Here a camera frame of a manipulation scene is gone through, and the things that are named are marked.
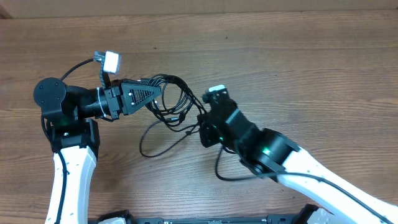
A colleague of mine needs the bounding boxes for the black USB cable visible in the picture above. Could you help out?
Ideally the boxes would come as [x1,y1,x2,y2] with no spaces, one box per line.
[139,73,208,133]

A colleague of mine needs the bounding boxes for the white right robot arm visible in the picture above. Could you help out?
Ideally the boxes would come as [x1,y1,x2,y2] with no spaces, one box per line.
[198,90,397,223]

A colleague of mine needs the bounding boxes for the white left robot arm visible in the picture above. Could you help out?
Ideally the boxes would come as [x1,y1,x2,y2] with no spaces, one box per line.
[34,77,161,223]

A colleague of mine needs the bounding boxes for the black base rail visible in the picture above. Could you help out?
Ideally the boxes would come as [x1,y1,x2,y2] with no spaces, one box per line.
[88,204,343,224]

